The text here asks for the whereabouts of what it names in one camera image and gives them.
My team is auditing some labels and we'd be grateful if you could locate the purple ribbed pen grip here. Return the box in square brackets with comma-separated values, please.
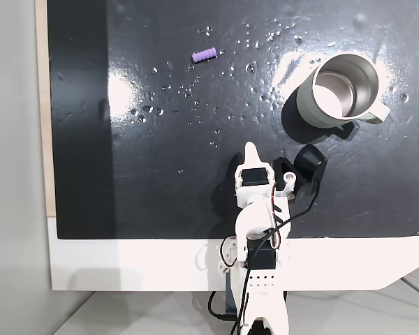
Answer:
[191, 46, 218, 64]

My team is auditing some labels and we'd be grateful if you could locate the pale green steel mug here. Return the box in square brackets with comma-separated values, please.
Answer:
[295, 52, 392, 129]

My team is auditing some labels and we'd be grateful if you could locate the white base board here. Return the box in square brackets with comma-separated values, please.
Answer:
[47, 216, 419, 292]

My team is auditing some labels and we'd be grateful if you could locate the light wooden board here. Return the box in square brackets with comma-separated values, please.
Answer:
[34, 0, 59, 219]

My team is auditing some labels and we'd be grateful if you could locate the red and white motor wire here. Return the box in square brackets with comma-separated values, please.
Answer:
[269, 184, 280, 249]

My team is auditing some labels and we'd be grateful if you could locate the black power cable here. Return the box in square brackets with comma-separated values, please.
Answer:
[207, 290, 239, 322]

